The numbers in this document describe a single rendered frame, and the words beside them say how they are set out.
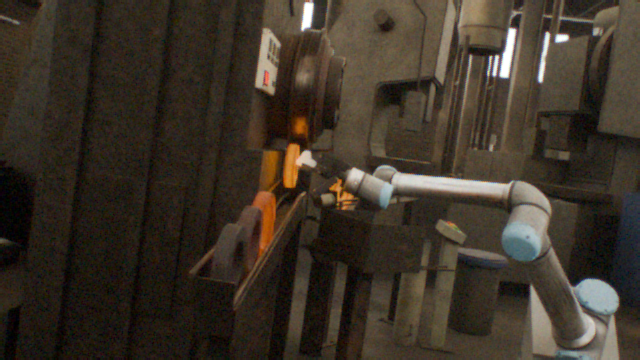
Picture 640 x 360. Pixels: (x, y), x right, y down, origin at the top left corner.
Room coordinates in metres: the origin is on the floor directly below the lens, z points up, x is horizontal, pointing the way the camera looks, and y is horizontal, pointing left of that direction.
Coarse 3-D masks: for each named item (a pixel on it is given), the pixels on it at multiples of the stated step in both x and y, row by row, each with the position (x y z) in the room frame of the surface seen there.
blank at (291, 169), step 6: (294, 144) 2.07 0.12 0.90; (288, 150) 2.03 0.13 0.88; (294, 150) 2.03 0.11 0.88; (288, 156) 2.01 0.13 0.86; (294, 156) 2.01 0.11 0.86; (288, 162) 2.01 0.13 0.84; (294, 162) 2.01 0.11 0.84; (288, 168) 2.01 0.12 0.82; (294, 168) 2.02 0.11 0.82; (288, 174) 2.01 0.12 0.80; (294, 174) 2.04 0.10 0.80; (288, 180) 2.02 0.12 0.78; (294, 180) 2.06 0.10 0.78; (288, 186) 2.06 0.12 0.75
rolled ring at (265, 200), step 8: (264, 192) 1.54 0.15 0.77; (256, 200) 1.50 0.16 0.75; (264, 200) 1.50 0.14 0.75; (272, 200) 1.57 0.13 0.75; (264, 208) 1.49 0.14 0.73; (272, 208) 1.59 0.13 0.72; (264, 216) 1.49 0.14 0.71; (272, 216) 1.61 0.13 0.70; (264, 224) 1.61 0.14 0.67; (272, 224) 1.62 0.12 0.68; (264, 232) 1.61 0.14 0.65; (264, 240) 1.59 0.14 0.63; (264, 248) 1.55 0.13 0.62
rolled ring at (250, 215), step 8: (248, 208) 1.35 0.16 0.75; (256, 208) 1.35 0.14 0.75; (240, 216) 1.32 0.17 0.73; (248, 216) 1.32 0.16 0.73; (256, 216) 1.34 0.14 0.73; (240, 224) 1.30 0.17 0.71; (248, 224) 1.30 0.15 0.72; (256, 224) 1.41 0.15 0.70; (248, 232) 1.29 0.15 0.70; (256, 232) 1.42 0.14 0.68; (248, 240) 1.28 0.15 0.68; (256, 240) 1.43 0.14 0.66; (248, 248) 1.30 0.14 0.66; (256, 248) 1.43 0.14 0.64; (248, 256) 1.42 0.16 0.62; (256, 256) 1.42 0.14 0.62; (248, 264) 1.40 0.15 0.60; (248, 272) 1.34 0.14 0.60
